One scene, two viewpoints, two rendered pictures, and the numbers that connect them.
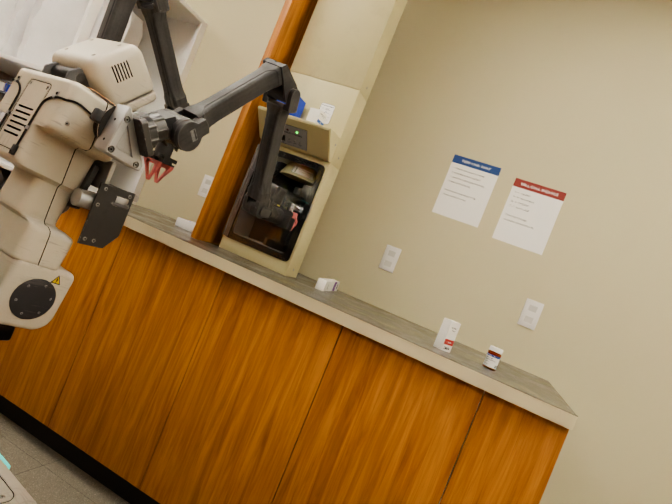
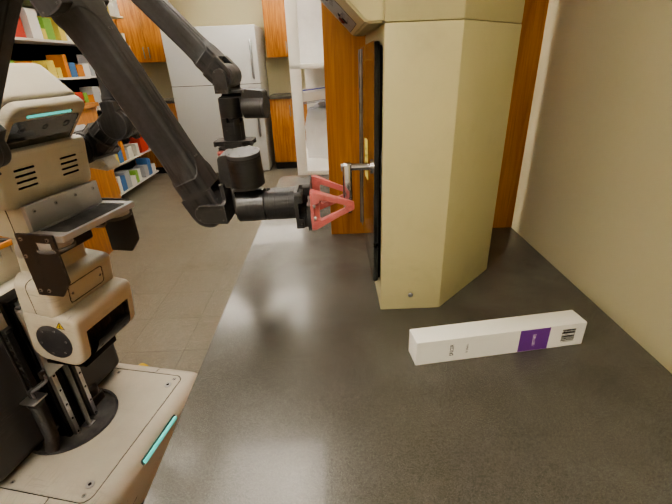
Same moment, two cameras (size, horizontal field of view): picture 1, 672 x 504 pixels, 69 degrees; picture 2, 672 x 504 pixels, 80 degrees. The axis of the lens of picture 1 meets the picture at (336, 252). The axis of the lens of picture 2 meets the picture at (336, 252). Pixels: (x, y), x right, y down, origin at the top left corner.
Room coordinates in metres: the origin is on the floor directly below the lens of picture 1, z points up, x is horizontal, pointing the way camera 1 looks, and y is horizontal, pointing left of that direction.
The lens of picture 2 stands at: (1.61, -0.42, 1.37)
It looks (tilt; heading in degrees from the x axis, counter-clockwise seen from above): 26 degrees down; 71
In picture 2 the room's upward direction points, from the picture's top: 2 degrees counter-clockwise
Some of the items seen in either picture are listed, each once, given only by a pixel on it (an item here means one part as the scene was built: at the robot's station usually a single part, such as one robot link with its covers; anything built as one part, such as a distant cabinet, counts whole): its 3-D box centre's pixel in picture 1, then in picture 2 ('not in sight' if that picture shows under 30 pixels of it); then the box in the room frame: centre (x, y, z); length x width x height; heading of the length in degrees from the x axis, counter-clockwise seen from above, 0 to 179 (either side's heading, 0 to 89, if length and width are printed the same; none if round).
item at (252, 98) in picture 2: not in sight; (243, 93); (1.76, 0.67, 1.30); 0.11 x 0.09 x 0.12; 150
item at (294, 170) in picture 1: (273, 201); (368, 158); (1.93, 0.30, 1.19); 0.30 x 0.01 x 0.40; 71
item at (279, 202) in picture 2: (275, 215); (287, 202); (1.75, 0.25, 1.14); 0.10 x 0.07 x 0.07; 71
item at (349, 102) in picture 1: (299, 178); (441, 81); (2.06, 0.26, 1.33); 0.32 x 0.25 x 0.77; 71
